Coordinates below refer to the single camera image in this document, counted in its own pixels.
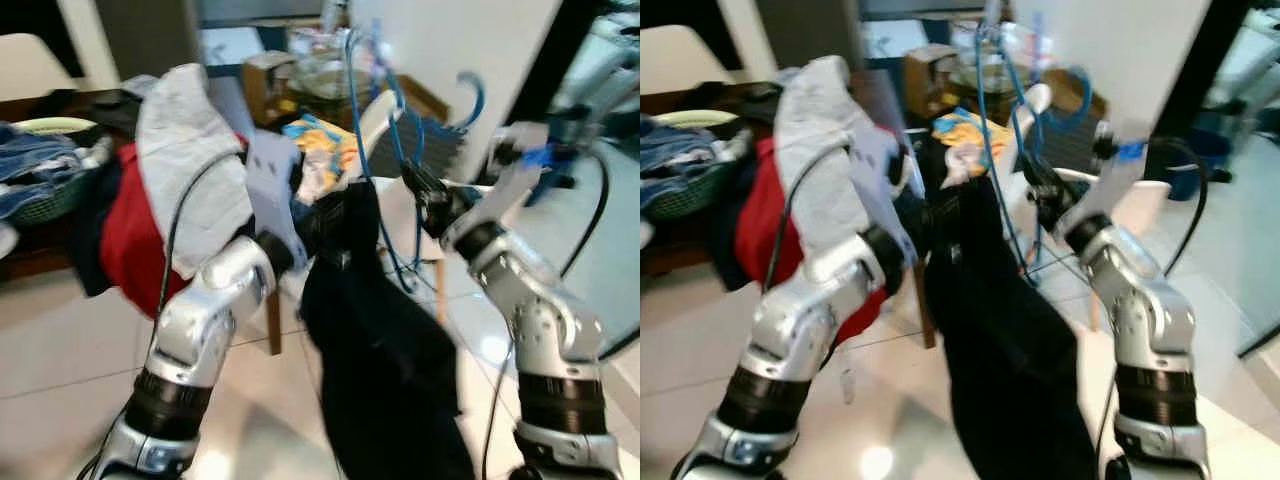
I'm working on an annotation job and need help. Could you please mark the orange and blue patterned cloth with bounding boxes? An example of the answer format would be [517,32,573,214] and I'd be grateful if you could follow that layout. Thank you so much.
[282,112,363,206]
[930,105,1013,191]

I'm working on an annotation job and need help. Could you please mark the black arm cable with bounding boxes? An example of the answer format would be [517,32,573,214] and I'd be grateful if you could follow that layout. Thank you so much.
[150,148,251,331]
[480,140,613,480]
[762,145,851,301]
[1095,135,1213,480]

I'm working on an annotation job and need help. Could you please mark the plain red garment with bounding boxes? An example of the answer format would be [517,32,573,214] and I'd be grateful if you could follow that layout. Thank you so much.
[98,138,251,319]
[733,135,886,346]

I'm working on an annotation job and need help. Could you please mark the clear glass container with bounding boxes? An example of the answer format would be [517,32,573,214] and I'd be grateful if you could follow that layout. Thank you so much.
[945,20,1006,96]
[285,25,353,101]

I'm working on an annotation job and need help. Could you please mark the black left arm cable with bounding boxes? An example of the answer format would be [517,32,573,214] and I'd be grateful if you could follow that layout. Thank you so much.
[150,148,251,331]
[762,145,851,301]

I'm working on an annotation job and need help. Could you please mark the brown cardboard box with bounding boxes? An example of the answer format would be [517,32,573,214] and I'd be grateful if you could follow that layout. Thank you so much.
[903,43,961,123]
[1050,68,1111,121]
[242,50,298,129]

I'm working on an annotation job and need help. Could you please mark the pale grey garment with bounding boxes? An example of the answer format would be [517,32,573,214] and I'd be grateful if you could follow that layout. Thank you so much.
[133,63,253,283]
[772,55,886,276]

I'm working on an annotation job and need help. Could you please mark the green laundry basket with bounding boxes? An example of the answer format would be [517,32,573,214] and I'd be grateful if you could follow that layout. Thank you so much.
[0,116,113,229]
[640,110,758,223]

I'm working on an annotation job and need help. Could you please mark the plain dark navy garment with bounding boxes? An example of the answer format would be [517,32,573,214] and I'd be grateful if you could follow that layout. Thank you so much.
[918,168,1101,480]
[298,178,479,480]

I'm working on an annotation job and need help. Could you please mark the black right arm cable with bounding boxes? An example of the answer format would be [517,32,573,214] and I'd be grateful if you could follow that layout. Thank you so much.
[1095,135,1213,480]
[480,140,613,480]

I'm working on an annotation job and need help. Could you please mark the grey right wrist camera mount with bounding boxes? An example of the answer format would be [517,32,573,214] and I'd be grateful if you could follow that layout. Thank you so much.
[478,122,576,229]
[1092,120,1166,229]

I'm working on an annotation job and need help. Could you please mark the dark navy crumpled garment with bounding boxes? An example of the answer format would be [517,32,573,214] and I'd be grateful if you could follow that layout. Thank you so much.
[68,165,126,299]

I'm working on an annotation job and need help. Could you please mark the blue jeans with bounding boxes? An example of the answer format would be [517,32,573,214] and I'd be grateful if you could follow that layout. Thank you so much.
[0,120,106,216]
[640,118,746,206]

